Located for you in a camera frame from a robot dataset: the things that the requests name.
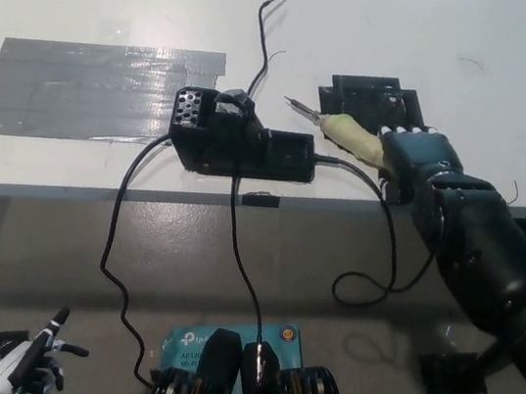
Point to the black tape patch on tabletop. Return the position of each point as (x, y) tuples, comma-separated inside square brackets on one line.
[(358, 92)]

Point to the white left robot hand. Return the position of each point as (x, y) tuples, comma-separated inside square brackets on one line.
[(21, 359)]

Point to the black soldering station base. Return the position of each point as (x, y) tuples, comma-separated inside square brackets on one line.
[(230, 152)]

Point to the tape-wrapped soldering iron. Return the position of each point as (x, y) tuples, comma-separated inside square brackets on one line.
[(351, 136)]

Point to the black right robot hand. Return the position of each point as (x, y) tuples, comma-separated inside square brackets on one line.
[(423, 151)]

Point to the teal TP-Link box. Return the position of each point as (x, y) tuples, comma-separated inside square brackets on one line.
[(186, 344)]

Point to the grey duct tape patch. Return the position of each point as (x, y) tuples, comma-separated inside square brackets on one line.
[(86, 89)]

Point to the small black tape strip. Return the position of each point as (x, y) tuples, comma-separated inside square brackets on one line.
[(261, 200)]

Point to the black stand leg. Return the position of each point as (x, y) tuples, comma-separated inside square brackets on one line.
[(491, 360)]

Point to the black robot torso blocks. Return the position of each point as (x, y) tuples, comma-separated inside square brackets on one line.
[(217, 373)]

